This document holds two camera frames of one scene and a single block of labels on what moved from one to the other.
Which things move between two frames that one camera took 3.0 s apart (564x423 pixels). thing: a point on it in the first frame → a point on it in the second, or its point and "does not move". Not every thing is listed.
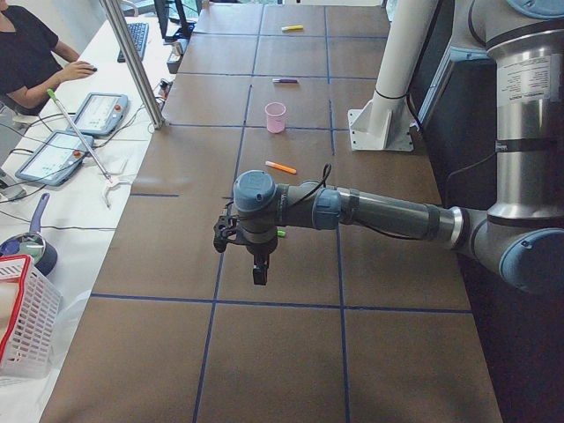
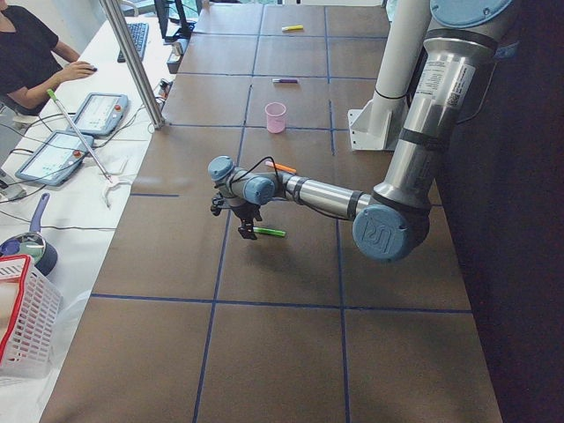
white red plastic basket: x=30 y=313 does not move
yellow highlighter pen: x=293 y=27 does not move
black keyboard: x=139 y=33 does not move
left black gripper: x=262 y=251 → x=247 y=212
